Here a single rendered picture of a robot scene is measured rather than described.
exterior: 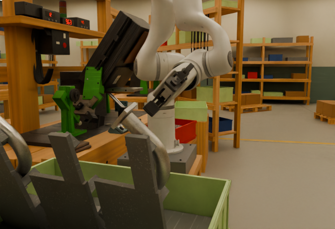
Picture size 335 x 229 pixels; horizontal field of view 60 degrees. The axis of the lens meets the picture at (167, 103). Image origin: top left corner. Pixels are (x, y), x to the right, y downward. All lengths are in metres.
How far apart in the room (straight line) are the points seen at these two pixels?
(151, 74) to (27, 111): 0.96
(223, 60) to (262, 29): 10.04
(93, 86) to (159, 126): 0.75
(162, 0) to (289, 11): 10.02
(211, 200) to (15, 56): 1.40
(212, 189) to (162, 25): 0.63
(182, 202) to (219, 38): 0.49
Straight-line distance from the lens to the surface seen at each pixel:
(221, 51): 0.82
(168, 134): 1.23
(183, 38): 5.03
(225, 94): 4.53
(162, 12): 1.14
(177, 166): 1.13
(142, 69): 1.18
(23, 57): 1.90
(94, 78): 1.87
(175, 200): 0.92
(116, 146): 1.58
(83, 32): 2.19
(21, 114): 1.90
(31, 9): 1.89
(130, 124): 0.55
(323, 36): 11.21
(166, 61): 1.20
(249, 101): 8.78
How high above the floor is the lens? 1.28
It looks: 7 degrees down
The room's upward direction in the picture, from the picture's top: straight up
